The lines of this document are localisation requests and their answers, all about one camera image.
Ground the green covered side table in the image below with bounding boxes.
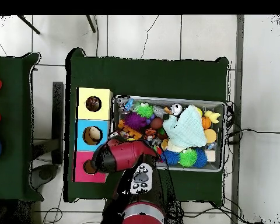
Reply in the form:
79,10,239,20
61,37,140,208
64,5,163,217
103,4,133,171
0,52,43,202

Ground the small orange basketball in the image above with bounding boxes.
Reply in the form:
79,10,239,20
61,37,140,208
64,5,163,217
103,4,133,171
200,116,212,130

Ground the green fuzzy monster toy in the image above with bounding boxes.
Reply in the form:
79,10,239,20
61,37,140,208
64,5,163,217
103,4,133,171
178,148,199,169

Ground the black tripod leg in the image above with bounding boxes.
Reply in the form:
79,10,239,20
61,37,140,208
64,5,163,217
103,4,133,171
16,15,41,36
86,15,97,34

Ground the black cable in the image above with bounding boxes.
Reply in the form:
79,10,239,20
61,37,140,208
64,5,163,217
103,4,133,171
225,127,280,141

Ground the orange plastic grid block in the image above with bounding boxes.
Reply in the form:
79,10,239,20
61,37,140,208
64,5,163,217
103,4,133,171
117,120,143,141

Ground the large blue spiky ball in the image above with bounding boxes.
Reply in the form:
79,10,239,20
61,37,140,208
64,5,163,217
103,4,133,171
163,149,181,167

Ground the pale orange round sponge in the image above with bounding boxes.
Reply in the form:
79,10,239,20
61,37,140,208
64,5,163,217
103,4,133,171
203,128,218,144

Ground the mint green knitted cloth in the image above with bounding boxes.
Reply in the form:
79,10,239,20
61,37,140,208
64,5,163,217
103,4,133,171
162,104,208,149

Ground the purple spiky ball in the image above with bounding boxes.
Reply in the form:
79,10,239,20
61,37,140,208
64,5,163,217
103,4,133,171
125,112,148,131

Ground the clear shallow bin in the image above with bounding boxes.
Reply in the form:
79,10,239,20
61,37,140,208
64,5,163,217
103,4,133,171
108,96,227,173

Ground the dark green table cloth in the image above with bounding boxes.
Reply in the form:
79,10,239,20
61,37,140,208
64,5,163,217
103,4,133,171
64,47,230,207

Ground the green spiky ball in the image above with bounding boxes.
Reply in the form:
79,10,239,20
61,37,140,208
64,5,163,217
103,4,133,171
135,103,155,119

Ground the crushed plastic water bottle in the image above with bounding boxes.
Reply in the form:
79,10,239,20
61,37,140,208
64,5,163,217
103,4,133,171
114,97,135,113

